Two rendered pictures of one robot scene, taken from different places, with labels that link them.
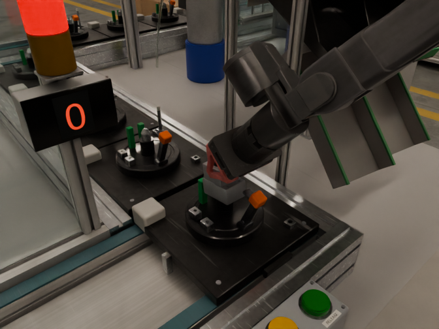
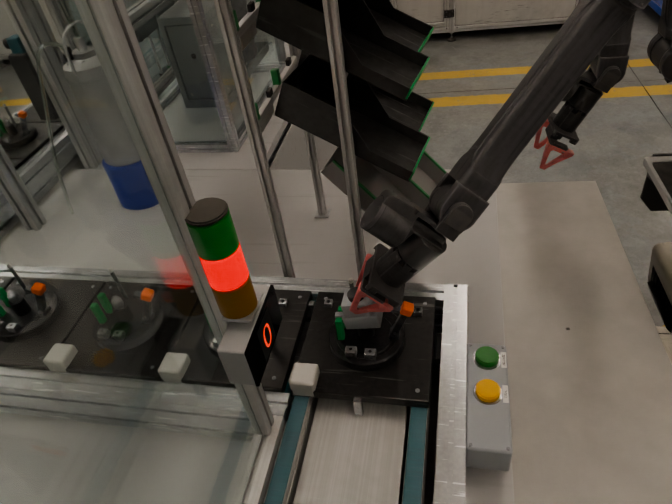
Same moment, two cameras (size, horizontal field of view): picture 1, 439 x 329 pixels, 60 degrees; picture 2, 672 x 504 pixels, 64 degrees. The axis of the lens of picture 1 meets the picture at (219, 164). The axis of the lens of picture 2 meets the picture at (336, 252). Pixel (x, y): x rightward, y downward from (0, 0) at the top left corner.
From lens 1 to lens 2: 0.48 m
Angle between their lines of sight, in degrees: 27
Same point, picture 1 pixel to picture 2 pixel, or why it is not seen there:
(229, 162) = (391, 294)
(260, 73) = (402, 219)
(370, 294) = (488, 326)
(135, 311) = (367, 459)
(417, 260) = (495, 279)
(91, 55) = not seen: outside the picture
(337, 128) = not seen: hidden behind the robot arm
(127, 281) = (334, 445)
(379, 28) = (482, 160)
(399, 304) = (510, 320)
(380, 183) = not seen: hidden behind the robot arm
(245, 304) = (447, 391)
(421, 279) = (507, 292)
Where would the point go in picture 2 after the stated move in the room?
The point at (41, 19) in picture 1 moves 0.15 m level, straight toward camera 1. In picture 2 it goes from (239, 273) to (352, 306)
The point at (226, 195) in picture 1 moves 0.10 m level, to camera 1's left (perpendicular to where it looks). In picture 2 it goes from (377, 320) to (332, 353)
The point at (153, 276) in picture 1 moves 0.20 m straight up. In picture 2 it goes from (349, 425) to (335, 353)
